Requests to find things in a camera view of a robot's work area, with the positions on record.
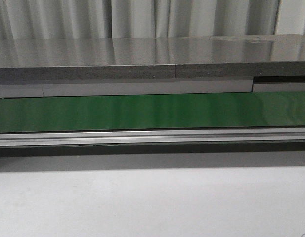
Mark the grey stone counter slab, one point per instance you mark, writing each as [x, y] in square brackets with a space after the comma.
[26, 61]

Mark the green conveyor belt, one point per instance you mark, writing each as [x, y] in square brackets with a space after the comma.
[127, 112]

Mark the white pleated curtain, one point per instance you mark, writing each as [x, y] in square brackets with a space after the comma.
[74, 19]

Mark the aluminium conveyor side rail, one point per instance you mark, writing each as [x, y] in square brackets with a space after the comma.
[151, 136]

